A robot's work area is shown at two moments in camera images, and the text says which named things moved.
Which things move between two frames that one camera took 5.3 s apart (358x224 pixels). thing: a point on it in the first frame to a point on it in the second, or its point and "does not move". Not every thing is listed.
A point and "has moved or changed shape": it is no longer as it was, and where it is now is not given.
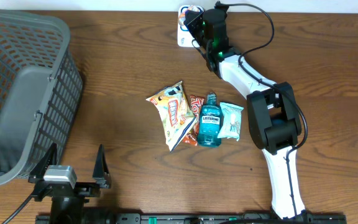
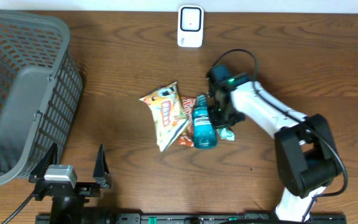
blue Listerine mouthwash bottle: [209, 130] does not move
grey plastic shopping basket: [30, 91] does not move
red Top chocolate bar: [192, 136] to [186, 139]
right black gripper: [190, 21] to [217, 123]
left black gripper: [102, 178] does not move
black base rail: [296, 218] does not move
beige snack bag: [176, 119] has moved or changed shape
